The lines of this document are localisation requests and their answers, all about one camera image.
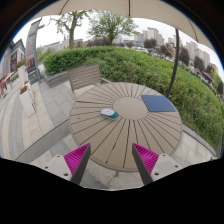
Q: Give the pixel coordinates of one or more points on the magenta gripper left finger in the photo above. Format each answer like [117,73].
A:
[70,167]

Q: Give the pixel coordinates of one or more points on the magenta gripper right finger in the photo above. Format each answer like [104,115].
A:
[152,166]

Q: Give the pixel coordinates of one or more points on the blue mouse pad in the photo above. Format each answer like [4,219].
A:
[158,103]

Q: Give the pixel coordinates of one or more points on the white and teal computer mouse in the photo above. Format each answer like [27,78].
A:
[109,113]

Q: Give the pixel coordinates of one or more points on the round slatted wooden table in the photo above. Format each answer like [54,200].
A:
[111,140]

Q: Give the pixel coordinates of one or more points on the green trimmed hedge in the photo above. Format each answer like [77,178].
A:
[199,108]

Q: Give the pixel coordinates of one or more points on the tall white planter box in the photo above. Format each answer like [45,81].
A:
[27,101]

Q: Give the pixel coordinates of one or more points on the slatted wooden chair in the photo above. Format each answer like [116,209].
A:
[84,76]

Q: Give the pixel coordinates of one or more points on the white planter near building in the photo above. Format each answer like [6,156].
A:
[21,68]

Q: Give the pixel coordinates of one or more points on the tall grey sign pillar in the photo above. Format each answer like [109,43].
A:
[31,60]

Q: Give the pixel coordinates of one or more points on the beige patio umbrella canopy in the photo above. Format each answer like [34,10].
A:
[150,9]

